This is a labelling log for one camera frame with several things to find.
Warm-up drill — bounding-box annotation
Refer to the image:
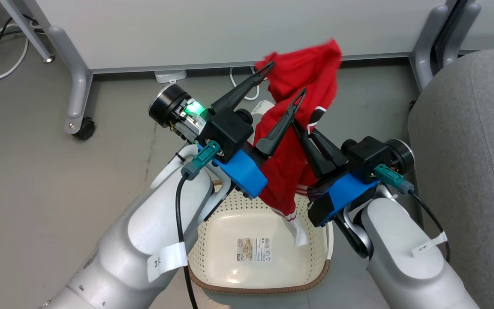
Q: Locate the grey partition foot with caster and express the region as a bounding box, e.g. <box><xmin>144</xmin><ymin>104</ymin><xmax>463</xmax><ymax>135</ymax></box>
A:
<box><xmin>47</xmin><ymin>25</ymin><xmax>96</xmax><ymax>141</ymax></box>

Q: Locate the black cable with teal connector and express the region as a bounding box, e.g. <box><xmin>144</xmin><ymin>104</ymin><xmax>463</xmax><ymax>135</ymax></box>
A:
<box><xmin>373</xmin><ymin>164</ymin><xmax>452</xmax><ymax>264</ymax></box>
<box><xmin>175</xmin><ymin>141</ymin><xmax>222</xmax><ymax>309</ymax></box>

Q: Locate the white paper cable tag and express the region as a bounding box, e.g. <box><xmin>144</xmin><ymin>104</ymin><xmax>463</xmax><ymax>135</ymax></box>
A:
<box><xmin>411</xmin><ymin>231</ymin><xmax>449</xmax><ymax>258</ymax></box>
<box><xmin>147</xmin><ymin>241</ymin><xmax>189</xmax><ymax>283</ymax></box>

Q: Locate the printed sticker label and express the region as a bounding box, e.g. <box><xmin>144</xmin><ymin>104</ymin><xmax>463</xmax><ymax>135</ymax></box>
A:
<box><xmin>236</xmin><ymin>237</ymin><xmax>272</xmax><ymax>263</ymax></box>

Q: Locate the white power adapter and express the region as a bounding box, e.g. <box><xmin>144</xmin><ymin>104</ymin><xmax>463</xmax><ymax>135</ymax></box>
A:
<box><xmin>154</xmin><ymin>69</ymin><xmax>187</xmax><ymax>84</ymax></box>

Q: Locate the long white cable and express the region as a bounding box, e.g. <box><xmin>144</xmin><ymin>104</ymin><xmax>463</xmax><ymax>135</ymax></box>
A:
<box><xmin>0</xmin><ymin>24</ymin><xmax>30</xmax><ymax>82</ymax></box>

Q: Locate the grey metal table leg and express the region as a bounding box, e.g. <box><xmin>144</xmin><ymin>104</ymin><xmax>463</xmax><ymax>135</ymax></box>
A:
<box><xmin>0</xmin><ymin>0</ymin><xmax>56</xmax><ymax>64</ymax></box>

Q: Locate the looped white floor cable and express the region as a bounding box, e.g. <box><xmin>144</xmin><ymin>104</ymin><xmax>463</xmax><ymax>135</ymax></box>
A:
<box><xmin>229</xmin><ymin>66</ymin><xmax>260</xmax><ymax>102</ymax></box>

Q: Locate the large white partition panel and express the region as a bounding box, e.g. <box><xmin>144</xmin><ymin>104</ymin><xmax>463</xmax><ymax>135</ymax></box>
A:
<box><xmin>34</xmin><ymin>0</ymin><xmax>450</xmax><ymax>74</ymax></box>

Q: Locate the red and white shirt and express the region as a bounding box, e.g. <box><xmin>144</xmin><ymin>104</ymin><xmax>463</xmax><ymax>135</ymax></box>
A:
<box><xmin>253</xmin><ymin>38</ymin><xmax>343</xmax><ymax>248</ymax></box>

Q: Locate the cream plastic laundry basket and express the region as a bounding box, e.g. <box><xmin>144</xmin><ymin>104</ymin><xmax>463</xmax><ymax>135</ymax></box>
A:
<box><xmin>187</xmin><ymin>179</ymin><xmax>334</xmax><ymax>296</ymax></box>

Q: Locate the grey fabric sofa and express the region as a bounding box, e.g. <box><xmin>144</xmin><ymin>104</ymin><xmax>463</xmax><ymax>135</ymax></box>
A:
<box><xmin>407</xmin><ymin>47</ymin><xmax>494</xmax><ymax>309</ymax></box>

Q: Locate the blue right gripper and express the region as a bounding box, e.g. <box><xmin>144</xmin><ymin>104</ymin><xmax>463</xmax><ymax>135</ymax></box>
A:
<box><xmin>292</xmin><ymin>121</ymin><xmax>415</xmax><ymax>228</ymax></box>

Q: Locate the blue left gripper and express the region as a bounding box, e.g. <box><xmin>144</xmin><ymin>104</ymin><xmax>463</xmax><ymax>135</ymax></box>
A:
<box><xmin>148</xmin><ymin>61</ymin><xmax>308</xmax><ymax>200</ymax></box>

